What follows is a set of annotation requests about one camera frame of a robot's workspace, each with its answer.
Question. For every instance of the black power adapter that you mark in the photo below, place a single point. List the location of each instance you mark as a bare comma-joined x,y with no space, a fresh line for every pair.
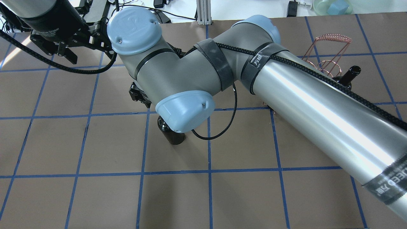
292,8

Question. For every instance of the dark wine bottle right slot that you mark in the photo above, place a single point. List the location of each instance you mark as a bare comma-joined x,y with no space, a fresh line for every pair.
346,79

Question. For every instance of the green bowl with blue block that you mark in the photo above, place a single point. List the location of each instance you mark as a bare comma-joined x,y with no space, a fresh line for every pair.
332,7

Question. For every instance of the aluminium frame post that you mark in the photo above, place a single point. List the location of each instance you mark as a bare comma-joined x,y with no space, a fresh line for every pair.
204,16

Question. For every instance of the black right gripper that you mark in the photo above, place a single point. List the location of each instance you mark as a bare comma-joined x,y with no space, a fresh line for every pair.
137,93

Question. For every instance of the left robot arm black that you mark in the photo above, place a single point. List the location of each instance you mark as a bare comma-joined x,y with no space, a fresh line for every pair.
21,8

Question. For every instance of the right robot arm grey silver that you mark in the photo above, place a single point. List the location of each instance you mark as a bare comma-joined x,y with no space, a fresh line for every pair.
366,141

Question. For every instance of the copper wire wine basket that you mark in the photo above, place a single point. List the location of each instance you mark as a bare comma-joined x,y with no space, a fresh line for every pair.
325,53

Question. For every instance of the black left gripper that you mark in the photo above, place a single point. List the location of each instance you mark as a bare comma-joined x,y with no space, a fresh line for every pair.
52,23

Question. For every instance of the dark glass wine bottle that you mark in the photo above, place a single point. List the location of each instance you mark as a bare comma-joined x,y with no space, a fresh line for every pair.
172,137

